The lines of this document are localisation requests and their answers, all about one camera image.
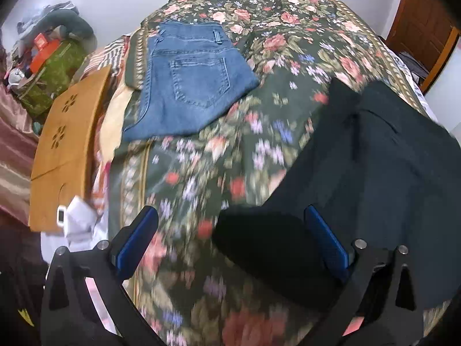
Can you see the brown wooden door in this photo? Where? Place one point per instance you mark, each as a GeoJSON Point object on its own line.
{"type": "Point", "coordinates": [421, 25]}

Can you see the green patterned storage box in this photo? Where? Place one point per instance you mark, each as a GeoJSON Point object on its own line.
{"type": "Point", "coordinates": [61, 70]}

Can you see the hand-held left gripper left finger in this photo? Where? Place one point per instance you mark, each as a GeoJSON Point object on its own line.
{"type": "Point", "coordinates": [138, 238]}

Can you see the blue jeans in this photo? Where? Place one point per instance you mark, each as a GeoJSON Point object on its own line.
{"type": "Point", "coordinates": [187, 79]}

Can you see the wooden lap desk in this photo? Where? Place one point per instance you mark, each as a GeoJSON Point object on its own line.
{"type": "Point", "coordinates": [65, 158]}

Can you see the striped cloth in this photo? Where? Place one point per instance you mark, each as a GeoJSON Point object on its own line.
{"type": "Point", "coordinates": [108, 54]}

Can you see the pile of clothes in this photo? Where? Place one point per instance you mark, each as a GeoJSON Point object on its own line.
{"type": "Point", "coordinates": [54, 8]}

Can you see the black pants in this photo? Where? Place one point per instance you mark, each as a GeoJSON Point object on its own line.
{"type": "Point", "coordinates": [378, 158]}

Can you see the small red box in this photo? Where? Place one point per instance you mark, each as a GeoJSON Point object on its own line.
{"type": "Point", "coordinates": [40, 40]}

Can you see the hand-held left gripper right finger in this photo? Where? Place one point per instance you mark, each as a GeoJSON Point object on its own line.
{"type": "Point", "coordinates": [326, 241]}

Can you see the floral blanket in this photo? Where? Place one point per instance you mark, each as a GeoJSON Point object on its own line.
{"type": "Point", "coordinates": [223, 173]}

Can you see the beige cloth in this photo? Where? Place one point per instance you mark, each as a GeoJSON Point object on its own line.
{"type": "Point", "coordinates": [115, 119]}

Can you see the white cloth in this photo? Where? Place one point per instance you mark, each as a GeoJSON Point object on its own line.
{"type": "Point", "coordinates": [81, 216]}

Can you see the striped pink curtain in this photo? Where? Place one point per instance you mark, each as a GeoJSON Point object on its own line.
{"type": "Point", "coordinates": [14, 151]}

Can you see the white bedsheet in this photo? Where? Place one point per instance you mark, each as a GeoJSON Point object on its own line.
{"type": "Point", "coordinates": [428, 106]}

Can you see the small white device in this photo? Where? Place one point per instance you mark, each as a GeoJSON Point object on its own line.
{"type": "Point", "coordinates": [61, 215]}

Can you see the orange flat box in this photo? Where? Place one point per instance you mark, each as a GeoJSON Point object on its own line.
{"type": "Point", "coordinates": [45, 57]}

